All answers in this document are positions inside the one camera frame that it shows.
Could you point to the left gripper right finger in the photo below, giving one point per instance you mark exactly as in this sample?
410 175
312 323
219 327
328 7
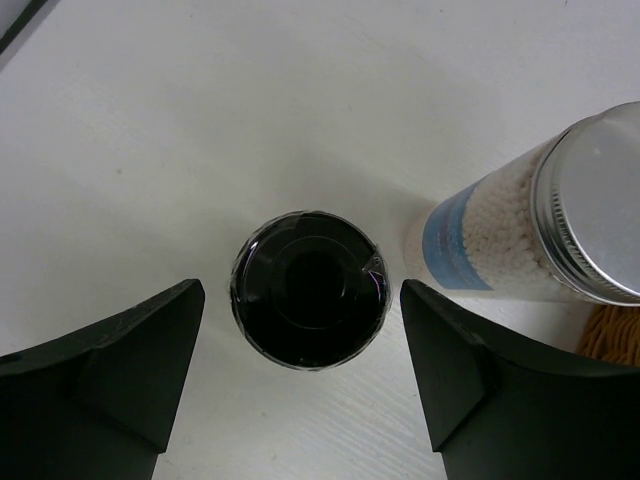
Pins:
499 405

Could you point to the left aluminium table rail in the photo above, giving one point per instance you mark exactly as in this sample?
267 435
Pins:
15 16

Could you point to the small black round bottle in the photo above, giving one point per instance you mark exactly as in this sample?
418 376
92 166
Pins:
309 290

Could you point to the brown wicker divided basket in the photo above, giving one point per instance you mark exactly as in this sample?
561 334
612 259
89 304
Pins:
612 334

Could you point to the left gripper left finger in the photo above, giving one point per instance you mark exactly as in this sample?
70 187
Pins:
100 402

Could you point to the silver-lid jar white beads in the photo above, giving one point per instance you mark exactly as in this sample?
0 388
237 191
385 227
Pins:
558 223

